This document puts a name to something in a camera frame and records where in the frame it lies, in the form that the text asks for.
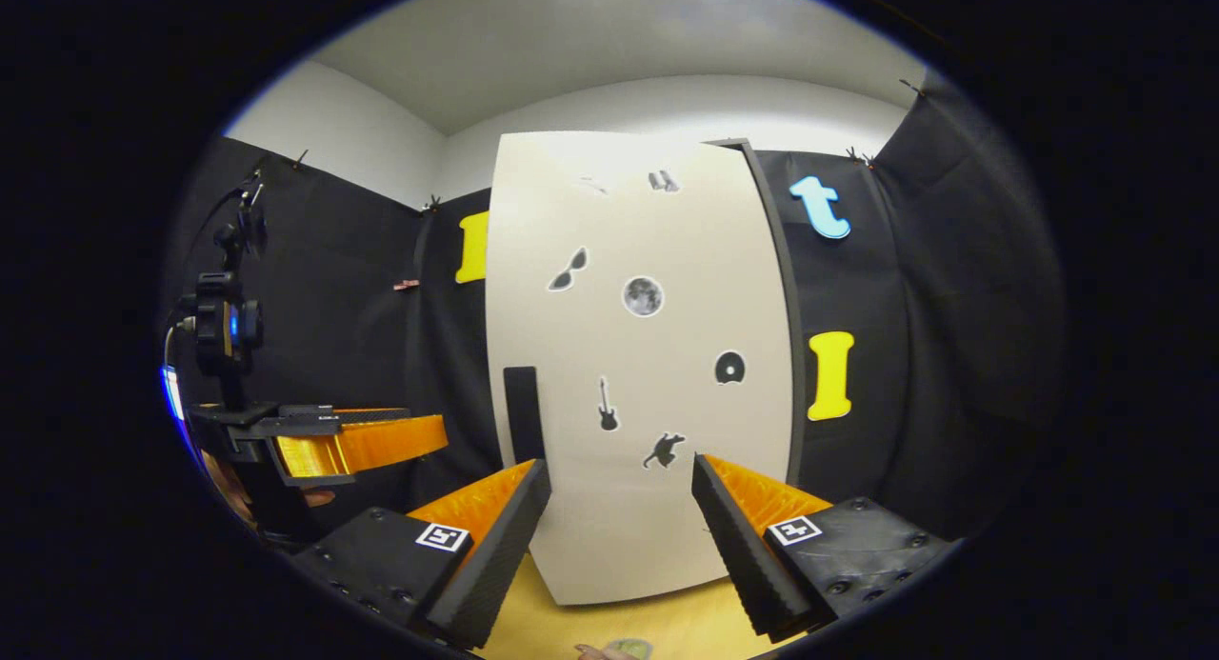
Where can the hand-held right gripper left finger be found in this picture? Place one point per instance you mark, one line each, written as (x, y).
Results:
(495, 560)

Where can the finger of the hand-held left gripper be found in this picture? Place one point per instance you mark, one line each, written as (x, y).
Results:
(381, 441)
(314, 414)

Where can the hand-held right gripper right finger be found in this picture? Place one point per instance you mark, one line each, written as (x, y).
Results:
(743, 555)

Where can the beige cabinet door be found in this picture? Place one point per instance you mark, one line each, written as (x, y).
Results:
(667, 222)

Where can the black backdrop cloth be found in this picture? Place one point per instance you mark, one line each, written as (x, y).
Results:
(333, 260)

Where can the small pink object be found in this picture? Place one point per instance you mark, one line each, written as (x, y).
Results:
(592, 652)

